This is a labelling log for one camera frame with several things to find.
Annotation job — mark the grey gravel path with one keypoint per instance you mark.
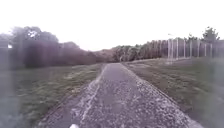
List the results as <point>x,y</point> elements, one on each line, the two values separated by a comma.
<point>115,96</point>

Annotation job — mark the row of trees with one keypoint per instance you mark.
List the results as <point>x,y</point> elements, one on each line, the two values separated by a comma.
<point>143,51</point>

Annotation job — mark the wood of trees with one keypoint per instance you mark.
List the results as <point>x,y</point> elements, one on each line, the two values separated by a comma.
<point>43,50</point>

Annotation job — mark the grass field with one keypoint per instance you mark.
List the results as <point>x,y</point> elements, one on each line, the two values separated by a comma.
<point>43,86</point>

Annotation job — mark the robot's own part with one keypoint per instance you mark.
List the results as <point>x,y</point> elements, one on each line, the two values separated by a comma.
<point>74,126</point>

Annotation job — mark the grass slope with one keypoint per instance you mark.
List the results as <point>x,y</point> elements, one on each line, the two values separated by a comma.
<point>186,80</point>

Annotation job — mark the tall post fence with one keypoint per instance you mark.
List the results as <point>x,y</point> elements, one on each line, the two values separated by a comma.
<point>186,49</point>

